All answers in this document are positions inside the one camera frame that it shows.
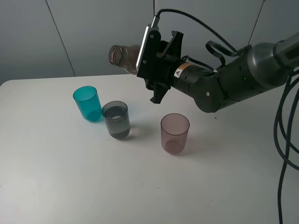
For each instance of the teal translucent plastic cup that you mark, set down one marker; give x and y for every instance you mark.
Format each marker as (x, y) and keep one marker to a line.
(88, 103)

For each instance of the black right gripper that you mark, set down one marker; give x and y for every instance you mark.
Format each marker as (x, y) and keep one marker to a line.
(168, 60)

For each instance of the grey translucent plastic cup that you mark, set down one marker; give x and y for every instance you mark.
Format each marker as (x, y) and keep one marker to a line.
(115, 115)

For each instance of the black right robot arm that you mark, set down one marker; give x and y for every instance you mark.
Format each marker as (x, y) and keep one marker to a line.
(259, 69)

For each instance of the wrist camera with silver edge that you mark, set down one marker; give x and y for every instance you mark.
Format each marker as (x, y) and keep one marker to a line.
(148, 52)

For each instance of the pink translucent plastic cup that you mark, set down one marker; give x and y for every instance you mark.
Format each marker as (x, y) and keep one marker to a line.
(174, 132)

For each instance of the brown translucent water bottle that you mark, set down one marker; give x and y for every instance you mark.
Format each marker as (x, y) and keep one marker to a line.
(124, 57)

